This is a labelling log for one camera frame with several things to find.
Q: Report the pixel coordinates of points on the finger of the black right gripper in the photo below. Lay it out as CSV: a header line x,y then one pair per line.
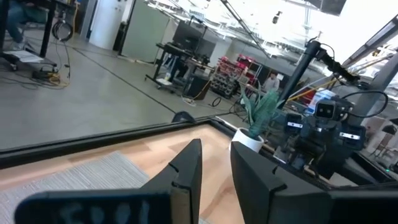
x,y
293,123
351,140

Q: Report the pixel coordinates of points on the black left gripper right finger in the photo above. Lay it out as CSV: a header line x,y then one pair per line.
x,y
264,193

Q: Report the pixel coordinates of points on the person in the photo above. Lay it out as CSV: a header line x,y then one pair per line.
x,y
15,21
272,83

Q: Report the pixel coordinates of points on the dark chair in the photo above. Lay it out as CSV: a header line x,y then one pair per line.
x,y
387,137

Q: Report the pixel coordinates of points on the black workstation desk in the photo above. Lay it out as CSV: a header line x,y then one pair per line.
x,y
174,53

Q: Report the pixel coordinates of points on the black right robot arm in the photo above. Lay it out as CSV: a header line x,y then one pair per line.
x,y
351,171

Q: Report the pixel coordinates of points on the black frame desk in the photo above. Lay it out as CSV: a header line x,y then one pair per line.
x,y
46,31

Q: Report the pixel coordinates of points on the red parts bin shelf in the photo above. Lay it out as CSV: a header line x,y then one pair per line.
x,y
228,77

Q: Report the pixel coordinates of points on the grey woven placemat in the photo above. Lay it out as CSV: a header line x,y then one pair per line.
x,y
77,177

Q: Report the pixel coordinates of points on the black floor box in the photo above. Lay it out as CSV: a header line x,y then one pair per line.
x,y
198,87

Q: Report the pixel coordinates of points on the ceiling mounted camera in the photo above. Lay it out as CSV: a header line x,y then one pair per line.
x,y
276,17

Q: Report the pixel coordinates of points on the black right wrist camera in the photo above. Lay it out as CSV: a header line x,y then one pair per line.
x,y
325,109

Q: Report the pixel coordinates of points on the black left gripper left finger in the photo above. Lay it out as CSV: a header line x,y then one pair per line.
x,y
174,199

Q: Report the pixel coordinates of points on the black computer monitor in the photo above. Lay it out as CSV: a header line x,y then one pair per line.
x,y
188,35

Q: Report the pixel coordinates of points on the potted teal succulent plant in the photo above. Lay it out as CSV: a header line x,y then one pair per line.
x,y
259,115

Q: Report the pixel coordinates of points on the black pole stand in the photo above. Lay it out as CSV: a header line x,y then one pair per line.
x,y
301,68

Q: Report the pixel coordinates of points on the yellow bar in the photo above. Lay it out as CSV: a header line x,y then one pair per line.
x,y
311,90

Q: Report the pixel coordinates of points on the white round column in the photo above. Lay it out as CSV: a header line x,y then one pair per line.
x,y
107,21

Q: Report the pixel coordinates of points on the grey partition panel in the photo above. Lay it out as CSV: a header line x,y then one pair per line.
x,y
146,31

